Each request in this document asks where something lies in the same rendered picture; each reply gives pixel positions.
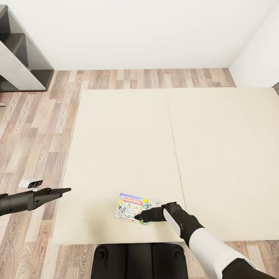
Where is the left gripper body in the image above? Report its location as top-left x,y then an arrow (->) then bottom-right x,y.
9,188 -> 49,213

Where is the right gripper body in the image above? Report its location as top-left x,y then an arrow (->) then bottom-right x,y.
142,207 -> 162,223

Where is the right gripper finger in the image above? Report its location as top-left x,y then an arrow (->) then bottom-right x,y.
134,212 -> 143,220

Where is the board game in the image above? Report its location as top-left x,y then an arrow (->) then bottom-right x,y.
114,193 -> 149,225

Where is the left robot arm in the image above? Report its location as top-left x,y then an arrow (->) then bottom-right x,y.
0,177 -> 71,216

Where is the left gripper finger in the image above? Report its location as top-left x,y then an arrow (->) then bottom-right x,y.
33,193 -> 63,209
42,188 -> 71,195

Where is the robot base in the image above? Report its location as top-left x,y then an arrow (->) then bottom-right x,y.
91,242 -> 189,279

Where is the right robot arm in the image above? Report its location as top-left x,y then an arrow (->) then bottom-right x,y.
134,198 -> 276,279

